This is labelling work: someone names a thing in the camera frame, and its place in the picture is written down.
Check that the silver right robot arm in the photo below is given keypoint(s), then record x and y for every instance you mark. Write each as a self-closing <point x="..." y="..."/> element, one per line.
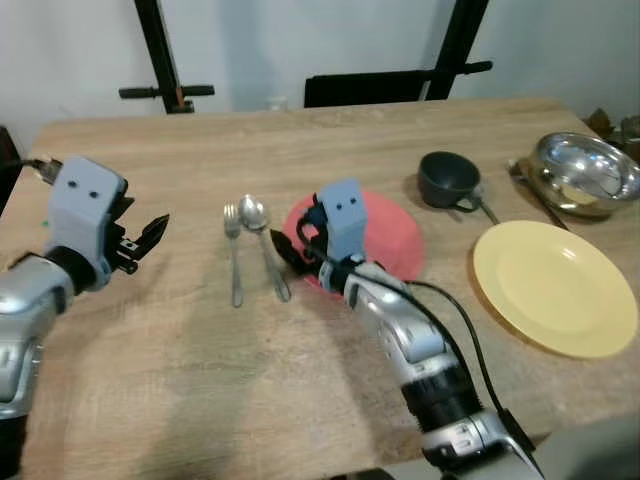
<point x="430" y="370"/>

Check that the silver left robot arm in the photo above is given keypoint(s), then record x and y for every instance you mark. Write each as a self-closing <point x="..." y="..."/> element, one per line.
<point x="25" y="300"/>

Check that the large steel spoon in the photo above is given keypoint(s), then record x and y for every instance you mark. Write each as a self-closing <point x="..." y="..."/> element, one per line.
<point x="253" y="212"/>

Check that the steel fork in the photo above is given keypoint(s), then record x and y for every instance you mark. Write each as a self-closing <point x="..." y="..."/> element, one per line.
<point x="236" y="270"/>

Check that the pink plate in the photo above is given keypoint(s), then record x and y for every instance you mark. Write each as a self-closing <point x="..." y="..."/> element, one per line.
<point x="395" y="240"/>

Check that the glass jar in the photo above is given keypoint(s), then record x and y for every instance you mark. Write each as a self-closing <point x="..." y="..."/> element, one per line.
<point x="630" y="128"/>

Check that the black furniture edge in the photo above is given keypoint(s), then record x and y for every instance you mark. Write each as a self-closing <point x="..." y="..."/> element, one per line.
<point x="8" y="170"/>

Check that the yellow plate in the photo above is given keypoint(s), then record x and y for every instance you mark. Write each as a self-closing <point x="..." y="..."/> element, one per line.
<point x="555" y="290"/>

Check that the shiny steel bowl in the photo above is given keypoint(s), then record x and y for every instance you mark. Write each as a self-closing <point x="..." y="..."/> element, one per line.
<point x="570" y="160"/>

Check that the brown clutter pile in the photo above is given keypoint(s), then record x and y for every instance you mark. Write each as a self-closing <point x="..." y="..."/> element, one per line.
<point x="603" y="125"/>

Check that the dark grey cup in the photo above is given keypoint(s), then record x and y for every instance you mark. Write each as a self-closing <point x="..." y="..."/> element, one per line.
<point x="445" y="180"/>

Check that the dark slim utensil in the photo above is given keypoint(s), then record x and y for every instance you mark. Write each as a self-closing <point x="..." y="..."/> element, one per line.
<point x="540" y="202"/>

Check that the black flat panel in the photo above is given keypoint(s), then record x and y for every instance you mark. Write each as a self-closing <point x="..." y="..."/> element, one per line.
<point x="365" y="88"/>

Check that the small steel spoon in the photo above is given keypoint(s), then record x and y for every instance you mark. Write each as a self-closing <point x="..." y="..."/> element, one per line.
<point x="489" y="212"/>

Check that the black stand with crossbar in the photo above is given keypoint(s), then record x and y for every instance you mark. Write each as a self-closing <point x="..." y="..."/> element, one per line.
<point x="160" y="50"/>

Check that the grey-blue right wrist camera mount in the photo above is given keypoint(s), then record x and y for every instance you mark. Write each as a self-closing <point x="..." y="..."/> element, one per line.
<point x="343" y="220"/>

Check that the grey-blue wrist camera mount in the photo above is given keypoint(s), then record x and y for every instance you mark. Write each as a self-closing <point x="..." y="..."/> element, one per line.
<point x="85" y="205"/>
<point x="343" y="220"/>

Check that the grey-blue left wrist camera mount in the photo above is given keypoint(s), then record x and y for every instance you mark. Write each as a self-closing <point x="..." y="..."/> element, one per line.
<point x="85" y="205"/>

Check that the black slanted post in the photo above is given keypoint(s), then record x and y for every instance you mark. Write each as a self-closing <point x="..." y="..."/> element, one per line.
<point x="455" y="40"/>

